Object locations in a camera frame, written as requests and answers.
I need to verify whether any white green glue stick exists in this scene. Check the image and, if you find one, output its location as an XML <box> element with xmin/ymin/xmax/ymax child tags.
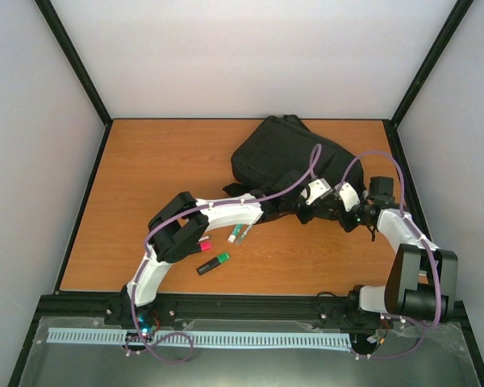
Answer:
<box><xmin>227</xmin><ymin>224</ymin><xmax>243</xmax><ymax>243</ymax></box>

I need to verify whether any pink black highlighter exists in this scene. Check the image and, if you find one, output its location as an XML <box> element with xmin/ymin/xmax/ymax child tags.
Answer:
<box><xmin>198</xmin><ymin>241</ymin><xmax>212</xmax><ymax>252</ymax></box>

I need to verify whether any green white marker pen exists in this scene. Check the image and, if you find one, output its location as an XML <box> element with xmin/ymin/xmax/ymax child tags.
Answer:
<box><xmin>235</xmin><ymin>225</ymin><xmax>252</xmax><ymax>245</ymax></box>

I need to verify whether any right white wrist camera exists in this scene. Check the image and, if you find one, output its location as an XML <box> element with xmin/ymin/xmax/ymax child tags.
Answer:
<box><xmin>335</xmin><ymin>182</ymin><xmax>361</xmax><ymax>213</ymax></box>

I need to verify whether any right black frame post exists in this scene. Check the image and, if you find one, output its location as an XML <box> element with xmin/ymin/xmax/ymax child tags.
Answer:
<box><xmin>390</xmin><ymin>0</ymin><xmax>475</xmax><ymax>126</ymax></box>

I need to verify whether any green black highlighter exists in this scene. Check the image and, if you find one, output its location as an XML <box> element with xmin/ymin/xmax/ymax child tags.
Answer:
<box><xmin>196</xmin><ymin>252</ymin><xmax>230</xmax><ymax>276</ymax></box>

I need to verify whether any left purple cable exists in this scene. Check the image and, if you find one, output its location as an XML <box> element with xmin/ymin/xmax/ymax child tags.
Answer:
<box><xmin>131</xmin><ymin>144</ymin><xmax>323</xmax><ymax>364</ymax></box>

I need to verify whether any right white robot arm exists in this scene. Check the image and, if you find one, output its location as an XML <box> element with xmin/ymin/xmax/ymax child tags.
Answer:
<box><xmin>335</xmin><ymin>177</ymin><xmax>458</xmax><ymax>326</ymax></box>

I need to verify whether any left black frame post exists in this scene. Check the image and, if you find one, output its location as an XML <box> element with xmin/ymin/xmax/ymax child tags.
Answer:
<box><xmin>34</xmin><ymin>0</ymin><xmax>114</xmax><ymax>127</ymax></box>

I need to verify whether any light blue cable duct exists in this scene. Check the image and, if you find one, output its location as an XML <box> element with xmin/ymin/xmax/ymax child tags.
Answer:
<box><xmin>46</xmin><ymin>327</ymin><xmax>352</xmax><ymax>351</ymax></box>

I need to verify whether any black student backpack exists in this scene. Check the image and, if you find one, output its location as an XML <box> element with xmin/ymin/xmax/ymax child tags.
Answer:
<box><xmin>221</xmin><ymin>114</ymin><xmax>368</xmax><ymax>218</ymax></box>

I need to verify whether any purple cable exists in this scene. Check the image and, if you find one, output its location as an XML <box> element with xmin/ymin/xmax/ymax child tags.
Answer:
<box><xmin>131</xmin><ymin>144</ymin><xmax>323</xmax><ymax>364</ymax></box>
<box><xmin>340</xmin><ymin>150</ymin><xmax>444</xmax><ymax>362</ymax></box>

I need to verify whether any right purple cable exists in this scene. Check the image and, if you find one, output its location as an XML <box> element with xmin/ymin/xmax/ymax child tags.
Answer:
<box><xmin>340</xmin><ymin>150</ymin><xmax>444</xmax><ymax>362</ymax></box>

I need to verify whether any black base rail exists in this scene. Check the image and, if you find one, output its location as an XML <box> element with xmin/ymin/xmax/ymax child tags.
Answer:
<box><xmin>35</xmin><ymin>292</ymin><xmax>380</xmax><ymax>333</ymax></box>

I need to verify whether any black frame post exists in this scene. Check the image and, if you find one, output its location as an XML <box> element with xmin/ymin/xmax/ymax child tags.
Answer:
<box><xmin>390</xmin><ymin>0</ymin><xmax>475</xmax><ymax>126</ymax></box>
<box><xmin>34</xmin><ymin>0</ymin><xmax>114</xmax><ymax>127</ymax></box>

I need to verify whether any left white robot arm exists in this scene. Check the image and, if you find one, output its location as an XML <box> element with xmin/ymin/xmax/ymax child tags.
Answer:
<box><xmin>123</xmin><ymin>174</ymin><xmax>332</xmax><ymax>325</ymax></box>

